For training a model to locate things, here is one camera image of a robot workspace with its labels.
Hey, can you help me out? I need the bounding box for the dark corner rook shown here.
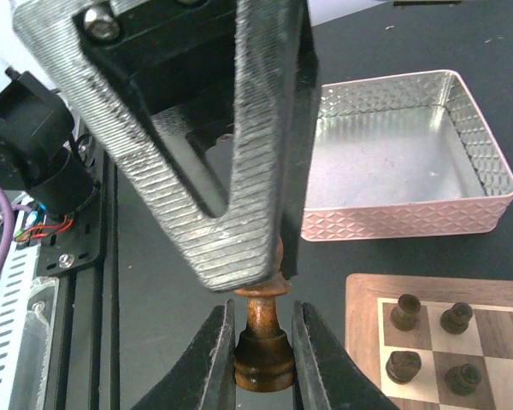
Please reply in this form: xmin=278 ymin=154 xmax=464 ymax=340
xmin=390 ymin=294 xmax=421 ymax=331

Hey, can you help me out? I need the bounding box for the wooden chess board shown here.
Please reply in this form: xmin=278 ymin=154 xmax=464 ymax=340
xmin=345 ymin=273 xmax=513 ymax=409

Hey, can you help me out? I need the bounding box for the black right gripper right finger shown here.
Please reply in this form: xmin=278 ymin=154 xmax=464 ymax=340
xmin=292 ymin=301 xmax=398 ymax=410

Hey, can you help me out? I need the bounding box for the pink metal tray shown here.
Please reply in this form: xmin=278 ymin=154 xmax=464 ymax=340
xmin=301 ymin=69 xmax=513 ymax=242

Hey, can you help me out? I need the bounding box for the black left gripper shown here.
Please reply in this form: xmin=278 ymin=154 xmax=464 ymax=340
xmin=11 ymin=1 xmax=289 ymax=291

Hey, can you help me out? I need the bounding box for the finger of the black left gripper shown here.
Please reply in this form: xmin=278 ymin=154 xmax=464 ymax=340
xmin=277 ymin=1 xmax=321 ymax=279

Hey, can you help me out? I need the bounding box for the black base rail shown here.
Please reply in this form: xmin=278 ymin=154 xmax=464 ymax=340
xmin=37 ymin=147 xmax=120 ymax=409

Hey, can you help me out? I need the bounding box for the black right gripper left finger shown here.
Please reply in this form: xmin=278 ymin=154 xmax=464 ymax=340
xmin=133 ymin=300 xmax=236 ymax=409

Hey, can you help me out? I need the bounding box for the dark chess pawn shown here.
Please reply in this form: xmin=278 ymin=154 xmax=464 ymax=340
xmin=444 ymin=363 xmax=482 ymax=396
xmin=439 ymin=302 xmax=473 ymax=335

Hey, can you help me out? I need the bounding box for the light blue slotted cable duct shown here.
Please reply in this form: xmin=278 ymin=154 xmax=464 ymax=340
xmin=0 ymin=194 xmax=44 ymax=410

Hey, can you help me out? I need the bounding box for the dark bishop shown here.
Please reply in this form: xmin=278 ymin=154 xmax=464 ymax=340
xmin=234 ymin=240 xmax=295 ymax=393

